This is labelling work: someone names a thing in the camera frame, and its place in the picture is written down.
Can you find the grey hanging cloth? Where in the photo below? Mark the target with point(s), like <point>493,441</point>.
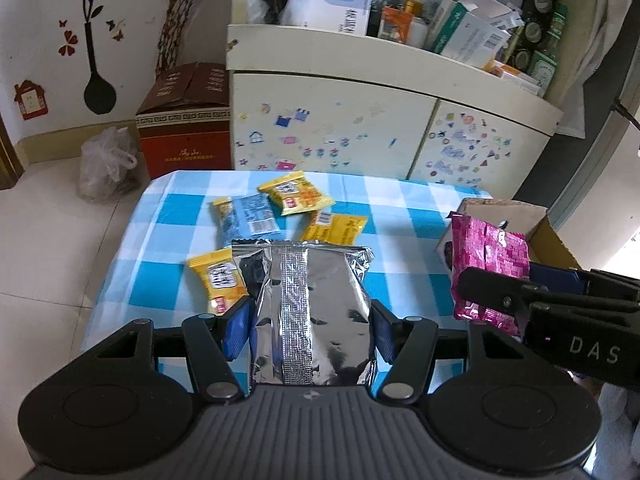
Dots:
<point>600,35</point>

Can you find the brown cardboard box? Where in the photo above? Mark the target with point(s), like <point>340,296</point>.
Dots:
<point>550,245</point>

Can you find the red flower wall sticker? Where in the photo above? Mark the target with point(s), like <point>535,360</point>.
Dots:
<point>68,42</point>

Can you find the silver foil snack packet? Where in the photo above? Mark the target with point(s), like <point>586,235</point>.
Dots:
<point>300,310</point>

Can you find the dried brown branches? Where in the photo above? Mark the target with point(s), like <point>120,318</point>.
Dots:
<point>180,15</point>

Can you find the open white green carton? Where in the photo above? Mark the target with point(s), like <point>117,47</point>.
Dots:
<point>470,40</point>

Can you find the dark red cardboard carton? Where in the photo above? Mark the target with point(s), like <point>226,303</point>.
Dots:
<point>185,150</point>

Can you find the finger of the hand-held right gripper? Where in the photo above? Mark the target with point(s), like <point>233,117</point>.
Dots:
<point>495,290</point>
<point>560,277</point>

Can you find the green bottle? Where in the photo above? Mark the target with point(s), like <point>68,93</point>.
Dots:
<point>545,65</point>

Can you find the grey-blue snack packet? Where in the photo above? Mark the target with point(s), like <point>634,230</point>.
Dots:
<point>250,215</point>

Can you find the black vase wall sticker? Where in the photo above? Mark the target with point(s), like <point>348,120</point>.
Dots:
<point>100,92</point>

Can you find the cream cabinet with stickers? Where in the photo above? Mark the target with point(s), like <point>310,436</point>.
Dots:
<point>350,125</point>

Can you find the small orange box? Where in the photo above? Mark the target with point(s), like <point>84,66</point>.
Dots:
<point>395,27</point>

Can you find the pink snack packet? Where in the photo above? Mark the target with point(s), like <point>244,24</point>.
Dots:
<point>485,245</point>

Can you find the red house wall sticker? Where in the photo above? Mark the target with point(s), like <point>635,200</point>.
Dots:
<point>30,100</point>

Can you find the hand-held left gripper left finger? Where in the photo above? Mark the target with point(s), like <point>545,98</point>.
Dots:
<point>237,325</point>

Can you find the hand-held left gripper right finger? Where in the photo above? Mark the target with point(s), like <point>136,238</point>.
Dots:
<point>384,332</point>

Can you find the yellow packet with black label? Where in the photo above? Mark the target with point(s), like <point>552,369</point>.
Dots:
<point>215,275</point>

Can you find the blue white checkered tablecloth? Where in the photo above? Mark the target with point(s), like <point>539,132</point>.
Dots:
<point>165,220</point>

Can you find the brown wooden door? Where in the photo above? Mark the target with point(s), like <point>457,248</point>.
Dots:
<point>7,160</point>

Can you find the yellow packet with orange print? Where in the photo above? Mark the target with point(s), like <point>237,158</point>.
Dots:
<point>295,192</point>

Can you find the plain golden yellow packet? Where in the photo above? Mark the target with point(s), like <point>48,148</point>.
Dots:
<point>340,227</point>

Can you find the translucent plastic bag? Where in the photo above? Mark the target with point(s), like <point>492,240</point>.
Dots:
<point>107,165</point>

